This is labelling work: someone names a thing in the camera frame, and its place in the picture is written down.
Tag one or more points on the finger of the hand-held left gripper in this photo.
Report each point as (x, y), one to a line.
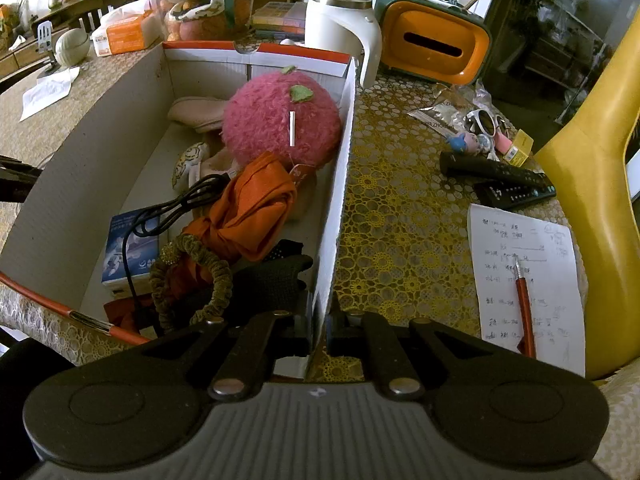
(15, 176)

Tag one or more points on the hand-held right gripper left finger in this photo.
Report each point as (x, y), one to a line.
(300, 332)

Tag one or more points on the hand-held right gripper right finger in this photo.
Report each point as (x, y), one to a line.
(336, 327)

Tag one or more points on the black knit glove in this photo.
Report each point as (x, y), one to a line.
(275, 280)

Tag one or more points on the orange and white cardboard box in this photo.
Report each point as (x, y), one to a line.
(90, 150)

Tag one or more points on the olive hair scrunchie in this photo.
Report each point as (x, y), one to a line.
(220, 275)

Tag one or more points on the blue tissue packet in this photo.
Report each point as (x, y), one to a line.
(120, 255)

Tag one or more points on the orange cloth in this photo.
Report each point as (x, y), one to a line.
(250, 210)

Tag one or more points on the pink plush slipper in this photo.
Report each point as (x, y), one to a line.
(197, 110)

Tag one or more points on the pink plush apple toy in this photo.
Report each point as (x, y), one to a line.
(270, 120)

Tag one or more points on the white paper tissue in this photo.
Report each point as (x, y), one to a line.
(47, 92)

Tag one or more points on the pale round ribbed container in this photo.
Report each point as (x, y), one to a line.
(72, 47)

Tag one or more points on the white phone stand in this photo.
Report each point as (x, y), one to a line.
(44, 35)

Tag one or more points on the orange tissue pack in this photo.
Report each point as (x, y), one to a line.
(127, 35)

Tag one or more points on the red pen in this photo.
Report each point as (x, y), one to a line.
(525, 310)

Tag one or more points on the wooden television cabinet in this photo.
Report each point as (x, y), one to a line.
(90, 0)

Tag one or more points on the long black remote control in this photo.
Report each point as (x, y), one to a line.
(480, 167)

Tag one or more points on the short black remote control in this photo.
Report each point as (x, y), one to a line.
(510, 195)

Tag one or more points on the white handwritten paper sheet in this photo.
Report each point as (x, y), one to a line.
(550, 270)

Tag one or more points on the small pink and blue toy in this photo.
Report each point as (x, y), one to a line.
(465, 144)

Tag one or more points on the clear plastic packet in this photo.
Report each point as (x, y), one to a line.
(442, 110)

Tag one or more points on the clear plastic bag of fruit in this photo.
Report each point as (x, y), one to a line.
(200, 15)

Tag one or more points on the white framed sunglasses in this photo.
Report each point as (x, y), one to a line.
(482, 122)

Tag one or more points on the small yellow box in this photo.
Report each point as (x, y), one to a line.
(520, 147)

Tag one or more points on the orange and green tissue holder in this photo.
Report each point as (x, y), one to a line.
(430, 55)

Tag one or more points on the yellow giraffe figure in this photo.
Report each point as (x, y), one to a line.
(590, 185)

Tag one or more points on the white mug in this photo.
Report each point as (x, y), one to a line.
(335, 30)

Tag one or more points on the stack of books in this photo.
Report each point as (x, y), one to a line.
(280, 17)

